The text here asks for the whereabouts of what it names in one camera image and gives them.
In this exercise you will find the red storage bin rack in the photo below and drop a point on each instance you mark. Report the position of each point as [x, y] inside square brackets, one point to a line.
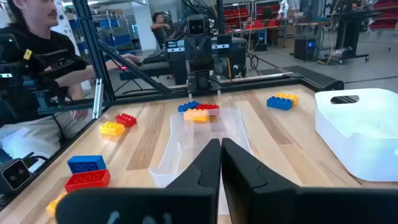
[384, 15]
[248, 15]

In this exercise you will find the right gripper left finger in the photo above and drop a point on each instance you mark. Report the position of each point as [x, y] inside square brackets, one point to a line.
[186, 202]

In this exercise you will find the blue toy brick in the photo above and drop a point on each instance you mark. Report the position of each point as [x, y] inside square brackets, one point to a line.
[279, 103]
[86, 164]
[188, 105]

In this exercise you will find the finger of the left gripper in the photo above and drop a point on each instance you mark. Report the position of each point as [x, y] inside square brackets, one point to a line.
[207, 63]
[194, 63]

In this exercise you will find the black frame post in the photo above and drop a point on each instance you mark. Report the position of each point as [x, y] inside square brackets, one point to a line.
[90, 46]

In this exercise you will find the white plastic bin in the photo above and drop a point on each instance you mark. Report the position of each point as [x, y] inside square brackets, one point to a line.
[357, 140]

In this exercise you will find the black standing desk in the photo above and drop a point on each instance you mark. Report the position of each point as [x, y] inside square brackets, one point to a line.
[351, 31]

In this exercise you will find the black diagonal frame brace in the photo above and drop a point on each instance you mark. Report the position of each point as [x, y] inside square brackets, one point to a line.
[136, 70]

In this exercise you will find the black computer tower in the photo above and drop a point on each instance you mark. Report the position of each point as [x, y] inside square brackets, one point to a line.
[305, 47]

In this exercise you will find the yellow toy brick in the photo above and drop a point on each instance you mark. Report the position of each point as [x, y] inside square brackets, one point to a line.
[292, 98]
[112, 128]
[53, 205]
[196, 115]

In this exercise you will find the black rounded frame foot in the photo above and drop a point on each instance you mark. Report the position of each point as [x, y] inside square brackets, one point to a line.
[329, 85]

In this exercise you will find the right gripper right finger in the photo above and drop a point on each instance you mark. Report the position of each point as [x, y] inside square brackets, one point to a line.
[264, 202]

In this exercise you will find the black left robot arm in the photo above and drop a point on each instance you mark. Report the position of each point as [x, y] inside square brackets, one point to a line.
[203, 81]

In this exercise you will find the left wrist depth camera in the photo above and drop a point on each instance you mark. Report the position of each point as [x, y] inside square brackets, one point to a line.
[196, 26]

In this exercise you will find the silver-rimmed depth camera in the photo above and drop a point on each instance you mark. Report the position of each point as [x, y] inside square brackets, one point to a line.
[15, 174]

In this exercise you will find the silver corner bracket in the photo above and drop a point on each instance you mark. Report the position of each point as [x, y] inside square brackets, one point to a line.
[98, 99]

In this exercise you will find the clear plastic bin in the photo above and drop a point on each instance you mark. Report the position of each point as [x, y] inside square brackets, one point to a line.
[186, 146]

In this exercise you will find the person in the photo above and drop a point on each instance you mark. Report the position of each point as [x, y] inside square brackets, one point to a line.
[34, 18]
[160, 26]

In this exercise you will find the black floor mat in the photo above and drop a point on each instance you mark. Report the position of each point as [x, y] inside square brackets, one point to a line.
[306, 76]

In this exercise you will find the red toy brick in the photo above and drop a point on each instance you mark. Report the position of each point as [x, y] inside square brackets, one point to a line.
[87, 181]
[207, 106]
[126, 119]

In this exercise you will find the blue shelf rack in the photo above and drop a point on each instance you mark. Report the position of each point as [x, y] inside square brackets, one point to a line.
[115, 31]

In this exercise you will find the white humanoid robot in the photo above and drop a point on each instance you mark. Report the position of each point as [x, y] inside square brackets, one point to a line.
[283, 8]

